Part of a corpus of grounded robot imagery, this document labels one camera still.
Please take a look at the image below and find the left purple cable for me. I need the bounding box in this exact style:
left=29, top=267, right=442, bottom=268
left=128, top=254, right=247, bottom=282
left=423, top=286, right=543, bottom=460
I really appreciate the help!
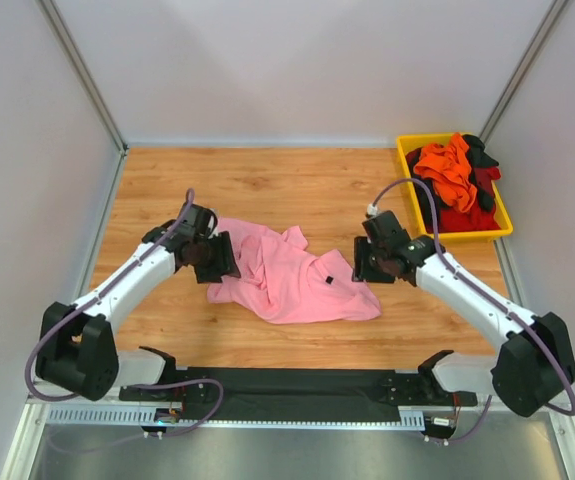
left=24, top=187, right=197, bottom=401

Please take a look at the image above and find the right corner aluminium post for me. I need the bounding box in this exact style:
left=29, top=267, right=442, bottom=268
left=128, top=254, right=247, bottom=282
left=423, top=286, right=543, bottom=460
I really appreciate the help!
left=479, top=0, right=572, bottom=143

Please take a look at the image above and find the grey slotted cable duct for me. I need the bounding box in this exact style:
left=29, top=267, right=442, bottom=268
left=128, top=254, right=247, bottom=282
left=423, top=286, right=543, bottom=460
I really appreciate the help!
left=44, top=403, right=458, bottom=430

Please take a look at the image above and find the red t shirt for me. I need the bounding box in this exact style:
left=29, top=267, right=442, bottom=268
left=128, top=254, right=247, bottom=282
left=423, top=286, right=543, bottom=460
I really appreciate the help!
left=439, top=167, right=501, bottom=233

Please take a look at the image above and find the yellow plastic bin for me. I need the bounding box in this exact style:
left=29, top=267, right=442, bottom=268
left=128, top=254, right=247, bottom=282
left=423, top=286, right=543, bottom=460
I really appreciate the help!
left=397, top=133, right=513, bottom=244

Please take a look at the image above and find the corner aluminium post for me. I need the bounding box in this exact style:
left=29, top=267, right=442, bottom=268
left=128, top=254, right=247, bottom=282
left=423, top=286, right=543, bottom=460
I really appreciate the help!
left=479, top=0, right=572, bottom=143
left=35, top=0, right=129, bottom=154

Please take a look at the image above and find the black t shirt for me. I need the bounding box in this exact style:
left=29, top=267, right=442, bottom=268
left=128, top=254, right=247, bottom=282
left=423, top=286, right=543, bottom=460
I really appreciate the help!
left=406, top=133, right=499, bottom=232

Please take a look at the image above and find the aluminium frame rail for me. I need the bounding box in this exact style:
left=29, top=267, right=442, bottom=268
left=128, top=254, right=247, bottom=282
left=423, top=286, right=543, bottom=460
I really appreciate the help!
left=26, top=367, right=575, bottom=414

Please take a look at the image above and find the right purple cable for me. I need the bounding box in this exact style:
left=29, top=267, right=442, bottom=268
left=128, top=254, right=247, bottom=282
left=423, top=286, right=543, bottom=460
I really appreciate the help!
left=366, top=177, right=575, bottom=416

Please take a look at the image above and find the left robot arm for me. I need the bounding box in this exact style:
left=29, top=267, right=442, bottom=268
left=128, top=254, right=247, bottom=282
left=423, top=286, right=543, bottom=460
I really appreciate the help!
left=25, top=202, right=240, bottom=401

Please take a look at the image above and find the pink t shirt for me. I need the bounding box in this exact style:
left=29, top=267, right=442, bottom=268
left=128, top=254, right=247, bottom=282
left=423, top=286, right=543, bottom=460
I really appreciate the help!
left=207, top=218, right=382, bottom=325

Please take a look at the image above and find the left corner aluminium post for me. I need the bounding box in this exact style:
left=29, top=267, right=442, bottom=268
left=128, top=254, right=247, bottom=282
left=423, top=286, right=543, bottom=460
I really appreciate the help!
left=35, top=0, right=129, bottom=154

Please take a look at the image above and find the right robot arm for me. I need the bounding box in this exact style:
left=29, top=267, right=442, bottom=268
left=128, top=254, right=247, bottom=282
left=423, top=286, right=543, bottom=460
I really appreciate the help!
left=353, top=206, right=575, bottom=417

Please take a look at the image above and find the orange t shirt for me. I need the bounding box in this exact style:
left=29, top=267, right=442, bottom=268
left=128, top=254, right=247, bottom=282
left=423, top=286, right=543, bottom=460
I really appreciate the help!
left=413, top=133, right=477, bottom=213

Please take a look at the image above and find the purple cable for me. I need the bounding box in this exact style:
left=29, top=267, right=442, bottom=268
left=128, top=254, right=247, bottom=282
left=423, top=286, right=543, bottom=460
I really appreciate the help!
left=366, top=177, right=575, bottom=416
left=24, top=187, right=197, bottom=401

